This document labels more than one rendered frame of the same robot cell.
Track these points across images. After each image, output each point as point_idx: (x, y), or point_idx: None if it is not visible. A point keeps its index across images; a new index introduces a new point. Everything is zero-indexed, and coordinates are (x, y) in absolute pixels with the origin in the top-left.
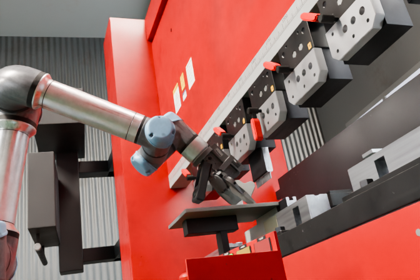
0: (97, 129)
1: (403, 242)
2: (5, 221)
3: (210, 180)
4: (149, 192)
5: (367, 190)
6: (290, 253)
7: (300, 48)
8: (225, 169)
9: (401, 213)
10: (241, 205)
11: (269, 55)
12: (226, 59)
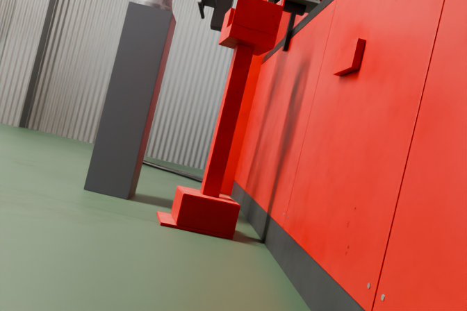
0: None
1: (328, 15)
2: None
3: None
4: None
5: None
6: (307, 23)
7: None
8: None
9: (332, 2)
10: None
11: None
12: None
